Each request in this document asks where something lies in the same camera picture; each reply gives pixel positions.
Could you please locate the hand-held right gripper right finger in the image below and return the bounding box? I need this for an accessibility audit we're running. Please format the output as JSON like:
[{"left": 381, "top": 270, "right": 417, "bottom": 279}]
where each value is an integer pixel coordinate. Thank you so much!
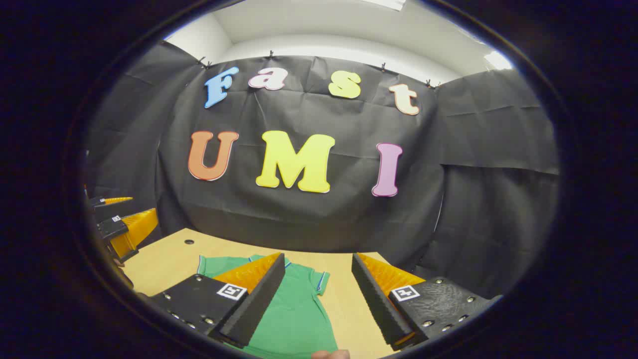
[{"left": 351, "top": 252, "right": 504, "bottom": 352}]

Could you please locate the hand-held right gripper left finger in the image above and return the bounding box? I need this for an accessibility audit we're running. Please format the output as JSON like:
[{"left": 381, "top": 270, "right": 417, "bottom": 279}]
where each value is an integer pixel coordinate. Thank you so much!
[{"left": 150, "top": 252, "right": 286, "bottom": 349}]

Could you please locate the green T-shirt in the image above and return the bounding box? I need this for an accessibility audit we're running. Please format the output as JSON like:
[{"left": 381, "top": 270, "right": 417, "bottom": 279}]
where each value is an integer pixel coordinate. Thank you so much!
[{"left": 197, "top": 254, "right": 339, "bottom": 359}]

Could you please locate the white ceiling light panel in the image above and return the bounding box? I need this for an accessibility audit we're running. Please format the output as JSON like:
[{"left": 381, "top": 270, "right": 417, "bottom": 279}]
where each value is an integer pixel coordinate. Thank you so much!
[
  {"left": 360, "top": 0, "right": 407, "bottom": 11},
  {"left": 483, "top": 50, "right": 514, "bottom": 71}
]

